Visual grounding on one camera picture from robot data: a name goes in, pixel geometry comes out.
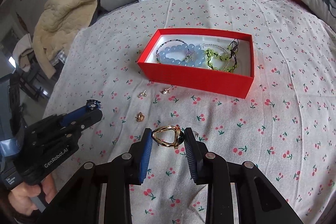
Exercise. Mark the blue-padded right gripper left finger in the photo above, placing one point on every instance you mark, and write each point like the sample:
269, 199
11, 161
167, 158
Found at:
105, 186

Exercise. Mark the cherry print bed sheet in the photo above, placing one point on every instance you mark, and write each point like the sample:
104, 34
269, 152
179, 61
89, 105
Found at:
285, 125

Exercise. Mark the red cardboard box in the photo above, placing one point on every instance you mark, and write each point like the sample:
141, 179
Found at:
211, 60

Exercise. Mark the white deer print pillow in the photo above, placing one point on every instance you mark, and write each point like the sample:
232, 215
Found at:
324, 9

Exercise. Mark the person's left hand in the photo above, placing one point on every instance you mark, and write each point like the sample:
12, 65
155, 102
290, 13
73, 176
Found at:
20, 197

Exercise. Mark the beige quilted blanket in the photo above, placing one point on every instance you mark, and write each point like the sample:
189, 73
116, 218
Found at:
57, 27

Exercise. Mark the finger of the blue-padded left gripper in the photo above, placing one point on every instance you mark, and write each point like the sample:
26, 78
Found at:
88, 119
74, 116

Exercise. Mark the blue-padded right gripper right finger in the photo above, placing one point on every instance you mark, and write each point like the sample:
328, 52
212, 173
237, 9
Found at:
258, 200

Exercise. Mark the small gold stud earring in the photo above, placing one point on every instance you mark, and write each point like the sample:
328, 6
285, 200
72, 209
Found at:
167, 90

